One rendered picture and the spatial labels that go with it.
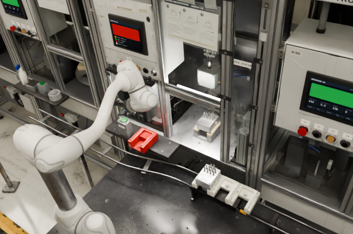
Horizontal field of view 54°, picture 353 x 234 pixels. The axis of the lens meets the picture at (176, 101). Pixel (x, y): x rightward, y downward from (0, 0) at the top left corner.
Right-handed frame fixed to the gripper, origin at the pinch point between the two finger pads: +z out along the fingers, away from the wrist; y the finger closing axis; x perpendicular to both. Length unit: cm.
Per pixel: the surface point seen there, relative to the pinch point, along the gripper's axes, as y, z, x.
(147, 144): -29.1, -3.6, 6.7
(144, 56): 12.4, -28.8, -23.8
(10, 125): 13, 234, 0
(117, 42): 26.9, -18.2, -25.2
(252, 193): -76, -56, 11
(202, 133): -54, -17, -18
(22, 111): 11, 245, -24
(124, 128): -15.8, 10.1, 2.3
